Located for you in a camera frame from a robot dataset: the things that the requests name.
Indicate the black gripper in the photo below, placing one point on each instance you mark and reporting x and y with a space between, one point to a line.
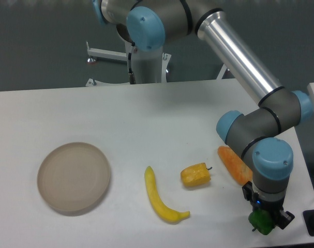
271 202

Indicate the green toy pepper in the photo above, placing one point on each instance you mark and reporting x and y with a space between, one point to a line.
261 220

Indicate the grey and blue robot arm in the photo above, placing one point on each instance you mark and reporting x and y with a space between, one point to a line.
253 137

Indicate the yellow toy bell pepper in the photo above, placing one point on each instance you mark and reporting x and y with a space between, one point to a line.
195 175

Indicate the beige round plate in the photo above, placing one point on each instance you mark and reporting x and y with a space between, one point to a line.
73 178

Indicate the orange toy bread wedge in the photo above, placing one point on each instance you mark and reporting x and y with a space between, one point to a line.
238 170

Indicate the yellow toy banana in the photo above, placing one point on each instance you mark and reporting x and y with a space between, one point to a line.
161 209

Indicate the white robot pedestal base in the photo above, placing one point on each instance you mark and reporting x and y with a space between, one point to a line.
194 63

